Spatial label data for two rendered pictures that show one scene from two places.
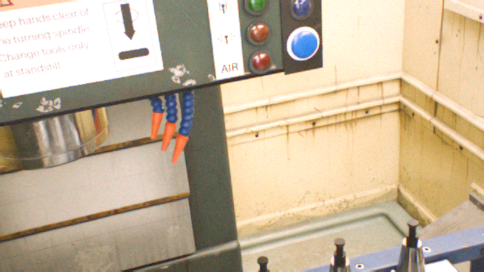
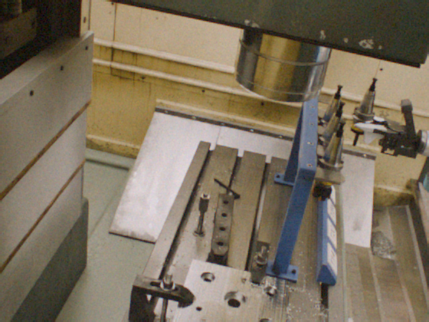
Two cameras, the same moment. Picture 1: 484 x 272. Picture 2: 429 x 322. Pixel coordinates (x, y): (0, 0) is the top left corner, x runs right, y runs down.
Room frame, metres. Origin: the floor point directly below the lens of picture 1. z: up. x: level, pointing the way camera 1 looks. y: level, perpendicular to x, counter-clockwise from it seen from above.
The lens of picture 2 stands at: (0.57, 1.12, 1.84)
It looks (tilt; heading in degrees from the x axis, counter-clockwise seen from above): 29 degrees down; 284
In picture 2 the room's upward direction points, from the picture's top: 12 degrees clockwise
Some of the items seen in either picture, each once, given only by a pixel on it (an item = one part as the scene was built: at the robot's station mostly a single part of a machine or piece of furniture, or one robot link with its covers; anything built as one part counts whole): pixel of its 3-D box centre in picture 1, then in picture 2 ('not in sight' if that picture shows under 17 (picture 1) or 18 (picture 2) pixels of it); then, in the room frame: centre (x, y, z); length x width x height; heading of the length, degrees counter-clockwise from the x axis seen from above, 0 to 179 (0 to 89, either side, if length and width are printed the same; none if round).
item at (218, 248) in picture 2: not in sight; (221, 231); (0.87, 0.01, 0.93); 0.26 x 0.05 x 0.06; 108
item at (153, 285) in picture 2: not in sight; (162, 297); (0.88, 0.34, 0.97); 0.13 x 0.03 x 0.15; 13
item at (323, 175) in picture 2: not in sight; (330, 176); (0.63, 0.03, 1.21); 0.07 x 0.05 x 0.01; 13
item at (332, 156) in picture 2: not in sight; (335, 147); (0.65, -0.02, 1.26); 0.04 x 0.04 x 0.07
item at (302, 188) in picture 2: not in sight; (291, 227); (0.69, 0.04, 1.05); 0.10 x 0.05 x 0.30; 13
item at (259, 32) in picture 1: (259, 32); not in sight; (0.61, -0.04, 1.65); 0.02 x 0.01 x 0.02; 103
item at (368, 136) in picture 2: not in sight; (368, 134); (0.59, -0.34, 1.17); 0.09 x 0.03 x 0.06; 26
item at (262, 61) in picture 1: (261, 62); not in sight; (0.61, -0.04, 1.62); 0.02 x 0.01 x 0.02; 103
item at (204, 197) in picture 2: not in sight; (202, 213); (0.93, 0.01, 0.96); 0.03 x 0.03 x 0.13
